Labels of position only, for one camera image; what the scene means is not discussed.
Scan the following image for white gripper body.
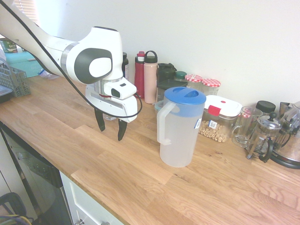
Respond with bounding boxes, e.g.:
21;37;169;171
84;83;139;124

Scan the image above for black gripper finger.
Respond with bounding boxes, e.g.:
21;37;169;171
94;108;106;132
117;119;128;142

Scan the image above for clear container with black lid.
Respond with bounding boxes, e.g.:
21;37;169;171
156;79;188;103

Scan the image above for black dish tray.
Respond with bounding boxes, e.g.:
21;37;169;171
0;85;13;104

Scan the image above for jar with green lid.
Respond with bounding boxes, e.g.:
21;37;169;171
174;71;188;82

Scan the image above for green oatmeal cup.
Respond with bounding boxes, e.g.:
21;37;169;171
0;38;18;54

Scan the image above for window blinds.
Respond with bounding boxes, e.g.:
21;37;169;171
16;0;39;26

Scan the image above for red water bottle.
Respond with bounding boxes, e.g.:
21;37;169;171
134;51;146;99

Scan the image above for tall jar red-check lid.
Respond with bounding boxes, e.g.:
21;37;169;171
184;74;203;91
201;78;221;97

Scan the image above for cereal container with white lid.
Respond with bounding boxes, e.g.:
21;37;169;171
198;95;243;143

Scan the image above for pink water bottle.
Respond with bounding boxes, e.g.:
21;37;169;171
143;50;158;104

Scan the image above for stainless steel kettle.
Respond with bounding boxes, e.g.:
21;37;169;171
267;101;300;169

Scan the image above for black dishwasher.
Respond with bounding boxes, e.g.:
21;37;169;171
0;121;72;225

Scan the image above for black shaker bottle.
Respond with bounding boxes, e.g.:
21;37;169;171
157;62;177;83

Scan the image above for white cabinet drawer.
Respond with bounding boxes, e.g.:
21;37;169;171
60;171;125;225

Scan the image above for jar with black lid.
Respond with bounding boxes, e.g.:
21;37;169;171
255;100;277;116

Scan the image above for teal bread box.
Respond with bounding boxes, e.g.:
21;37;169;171
4;50;46;78

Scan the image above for translucent pitcher with blue lid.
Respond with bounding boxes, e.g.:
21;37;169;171
156;86;207;168

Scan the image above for grey dish rack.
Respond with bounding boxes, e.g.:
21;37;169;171
0;61;32;98

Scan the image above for glass French press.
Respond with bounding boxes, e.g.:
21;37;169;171
245;112;282;163

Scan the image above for clear zip bag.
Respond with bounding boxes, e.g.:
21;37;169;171
38;69;61;81

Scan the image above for clear glass mug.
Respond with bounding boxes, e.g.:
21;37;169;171
231;106;263;148

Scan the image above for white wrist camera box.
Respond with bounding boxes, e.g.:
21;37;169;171
103;78;138;100

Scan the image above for dark supplement jar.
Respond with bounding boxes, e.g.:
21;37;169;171
122;52;130;82

